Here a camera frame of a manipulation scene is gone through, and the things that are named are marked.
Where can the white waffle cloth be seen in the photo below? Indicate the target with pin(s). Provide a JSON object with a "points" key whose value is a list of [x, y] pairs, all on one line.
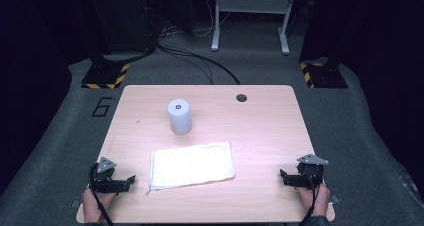
{"points": [[191, 166]]}

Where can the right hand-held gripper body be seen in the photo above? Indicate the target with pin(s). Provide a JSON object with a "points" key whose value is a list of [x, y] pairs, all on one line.
{"points": [[310, 172]]}

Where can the dark cabinet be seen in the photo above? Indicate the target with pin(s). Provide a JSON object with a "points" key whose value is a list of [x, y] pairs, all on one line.
{"points": [[123, 19]]}

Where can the black yellow striped stand base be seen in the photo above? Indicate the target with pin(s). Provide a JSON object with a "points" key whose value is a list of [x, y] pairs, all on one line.
{"points": [[325, 76], [105, 75]]}

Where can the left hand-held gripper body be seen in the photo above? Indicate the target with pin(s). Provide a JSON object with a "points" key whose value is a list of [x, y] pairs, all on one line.
{"points": [[101, 177]]}

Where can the grey tape strip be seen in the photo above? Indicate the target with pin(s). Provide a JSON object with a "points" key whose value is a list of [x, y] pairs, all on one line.
{"points": [[335, 199], [76, 204]]}

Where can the person's left hand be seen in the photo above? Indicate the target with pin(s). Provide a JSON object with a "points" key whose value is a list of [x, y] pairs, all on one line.
{"points": [[91, 202]]}

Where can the white metal stand frame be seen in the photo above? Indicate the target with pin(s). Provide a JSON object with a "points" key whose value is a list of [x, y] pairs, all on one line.
{"points": [[253, 5]]}

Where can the person's right hand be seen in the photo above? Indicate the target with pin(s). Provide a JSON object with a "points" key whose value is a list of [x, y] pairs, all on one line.
{"points": [[316, 201]]}

